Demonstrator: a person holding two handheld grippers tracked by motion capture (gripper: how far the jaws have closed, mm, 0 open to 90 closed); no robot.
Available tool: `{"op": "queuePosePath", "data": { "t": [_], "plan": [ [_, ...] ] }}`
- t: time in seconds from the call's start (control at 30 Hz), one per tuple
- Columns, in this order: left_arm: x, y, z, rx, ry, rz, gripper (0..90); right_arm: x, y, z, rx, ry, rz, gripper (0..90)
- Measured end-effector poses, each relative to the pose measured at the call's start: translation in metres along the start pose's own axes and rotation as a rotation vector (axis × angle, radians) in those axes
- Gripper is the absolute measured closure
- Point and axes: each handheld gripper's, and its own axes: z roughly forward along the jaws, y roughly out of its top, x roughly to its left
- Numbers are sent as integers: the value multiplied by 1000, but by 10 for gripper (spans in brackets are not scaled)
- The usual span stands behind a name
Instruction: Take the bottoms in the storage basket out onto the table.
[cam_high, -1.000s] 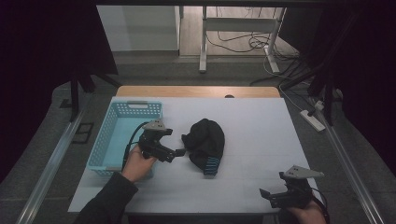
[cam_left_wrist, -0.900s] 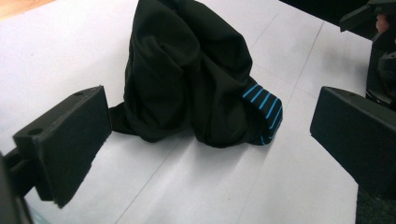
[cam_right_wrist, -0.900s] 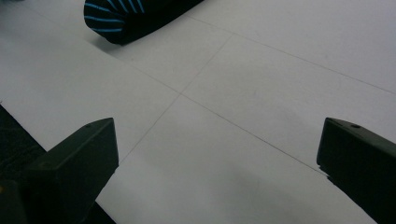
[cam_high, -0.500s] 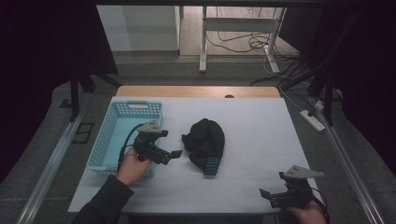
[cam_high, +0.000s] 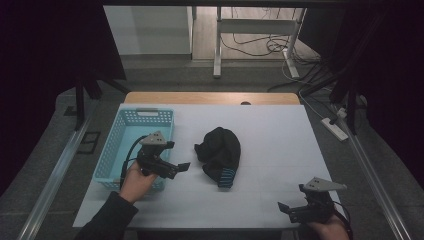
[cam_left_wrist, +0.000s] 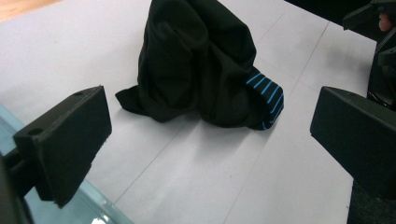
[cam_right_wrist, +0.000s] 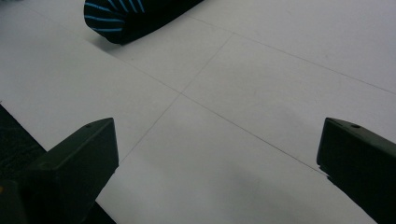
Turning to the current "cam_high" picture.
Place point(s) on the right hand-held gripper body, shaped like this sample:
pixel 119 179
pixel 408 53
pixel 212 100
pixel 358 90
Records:
pixel 315 208

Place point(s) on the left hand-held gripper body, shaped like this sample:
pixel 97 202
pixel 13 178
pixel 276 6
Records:
pixel 151 156

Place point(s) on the black blue-striped sock pair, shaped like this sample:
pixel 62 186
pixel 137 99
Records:
pixel 220 153

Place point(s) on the light blue plastic basket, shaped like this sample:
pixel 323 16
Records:
pixel 113 146

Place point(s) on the person's right hand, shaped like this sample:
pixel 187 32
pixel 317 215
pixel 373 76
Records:
pixel 330 230

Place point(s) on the person's left hand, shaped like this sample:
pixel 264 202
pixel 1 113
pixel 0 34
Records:
pixel 136 185

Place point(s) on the white board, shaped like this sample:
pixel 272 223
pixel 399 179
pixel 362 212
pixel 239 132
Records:
pixel 266 150

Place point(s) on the white power strip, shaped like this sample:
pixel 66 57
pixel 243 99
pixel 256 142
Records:
pixel 335 130

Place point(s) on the black stand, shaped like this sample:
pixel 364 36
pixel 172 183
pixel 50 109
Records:
pixel 80 103
pixel 350 106

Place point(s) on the white cabinet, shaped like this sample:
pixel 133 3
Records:
pixel 150 30

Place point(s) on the dark curtain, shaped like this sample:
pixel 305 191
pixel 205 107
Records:
pixel 43 66
pixel 393 83

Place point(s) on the aluminium rail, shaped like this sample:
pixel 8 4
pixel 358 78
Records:
pixel 56 173
pixel 373 176

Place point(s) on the white desk frame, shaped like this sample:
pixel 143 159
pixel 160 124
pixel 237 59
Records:
pixel 255 26

